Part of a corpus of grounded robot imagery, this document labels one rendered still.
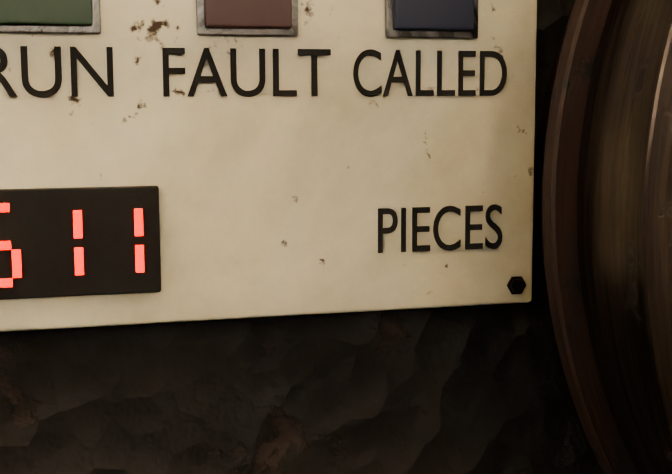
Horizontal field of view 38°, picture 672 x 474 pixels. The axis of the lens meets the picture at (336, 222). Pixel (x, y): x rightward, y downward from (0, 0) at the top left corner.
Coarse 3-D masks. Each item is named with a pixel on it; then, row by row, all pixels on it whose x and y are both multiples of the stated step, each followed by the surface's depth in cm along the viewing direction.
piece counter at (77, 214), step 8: (0, 208) 39; (8, 208) 39; (136, 208) 40; (80, 216) 40; (136, 216) 40; (80, 224) 40; (136, 224) 40; (80, 232) 40; (136, 232) 40; (0, 248) 39; (8, 248) 39; (80, 248) 40; (136, 248) 40; (16, 256) 39; (80, 256) 40; (136, 256) 40; (16, 264) 39; (80, 264) 40; (136, 264) 40; (16, 272) 39; (80, 272) 40; (136, 272) 40; (0, 280) 39; (8, 280) 39
